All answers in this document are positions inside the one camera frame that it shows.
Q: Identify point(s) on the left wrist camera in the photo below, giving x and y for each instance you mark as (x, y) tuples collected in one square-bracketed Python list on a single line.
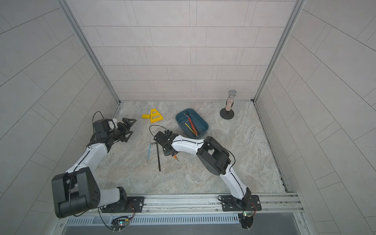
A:
[(106, 125)]

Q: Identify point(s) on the yellow triangular frame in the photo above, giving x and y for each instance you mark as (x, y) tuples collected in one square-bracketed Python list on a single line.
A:
[(155, 116)]

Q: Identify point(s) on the glitter microphone on stand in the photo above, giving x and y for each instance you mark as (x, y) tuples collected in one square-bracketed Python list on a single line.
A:
[(227, 112)]

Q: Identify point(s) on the yellow handled hex key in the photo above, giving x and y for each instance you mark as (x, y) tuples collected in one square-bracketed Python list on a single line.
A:
[(188, 126)]

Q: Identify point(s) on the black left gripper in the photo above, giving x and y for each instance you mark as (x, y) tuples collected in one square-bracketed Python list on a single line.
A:
[(125, 130)]

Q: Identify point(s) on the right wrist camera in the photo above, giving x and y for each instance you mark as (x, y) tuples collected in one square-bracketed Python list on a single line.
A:
[(162, 137)]

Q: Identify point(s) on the left circuit board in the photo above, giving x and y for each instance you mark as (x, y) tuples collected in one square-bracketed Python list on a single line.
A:
[(119, 223)]

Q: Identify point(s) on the small black hex key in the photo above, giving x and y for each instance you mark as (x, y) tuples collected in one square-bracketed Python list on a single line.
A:
[(158, 155)]

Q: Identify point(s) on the blue handled hex key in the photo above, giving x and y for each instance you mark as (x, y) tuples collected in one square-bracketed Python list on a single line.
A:
[(148, 155)]

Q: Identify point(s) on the teal storage box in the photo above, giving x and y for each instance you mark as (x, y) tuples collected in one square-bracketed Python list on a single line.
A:
[(196, 122)]

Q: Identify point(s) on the large black hex key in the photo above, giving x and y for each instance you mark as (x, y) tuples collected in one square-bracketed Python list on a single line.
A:
[(191, 122)]

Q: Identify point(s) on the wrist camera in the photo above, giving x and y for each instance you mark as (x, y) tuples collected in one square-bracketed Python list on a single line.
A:
[(106, 125), (162, 137)]

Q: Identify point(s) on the aluminium mounting rail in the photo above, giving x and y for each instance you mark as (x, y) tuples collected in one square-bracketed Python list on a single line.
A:
[(212, 203)]

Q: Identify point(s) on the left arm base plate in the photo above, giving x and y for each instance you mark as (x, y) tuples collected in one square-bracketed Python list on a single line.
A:
[(129, 204)]

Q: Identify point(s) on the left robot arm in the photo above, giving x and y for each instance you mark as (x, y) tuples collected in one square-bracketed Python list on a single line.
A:
[(76, 190)]

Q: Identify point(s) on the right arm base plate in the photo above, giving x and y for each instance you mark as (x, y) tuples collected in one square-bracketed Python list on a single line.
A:
[(231, 204)]

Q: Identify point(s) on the yellow rectangular block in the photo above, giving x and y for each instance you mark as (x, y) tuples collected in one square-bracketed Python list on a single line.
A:
[(146, 116)]

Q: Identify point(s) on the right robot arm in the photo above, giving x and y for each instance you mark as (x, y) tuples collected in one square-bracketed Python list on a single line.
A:
[(214, 157)]

